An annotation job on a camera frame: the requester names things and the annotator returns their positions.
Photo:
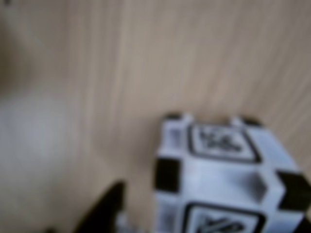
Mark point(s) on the white cube crossed lines symbol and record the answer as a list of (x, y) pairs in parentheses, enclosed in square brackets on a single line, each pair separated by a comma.
[(218, 174)]

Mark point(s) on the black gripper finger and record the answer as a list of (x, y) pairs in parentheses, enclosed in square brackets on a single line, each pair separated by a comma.
[(107, 206)]

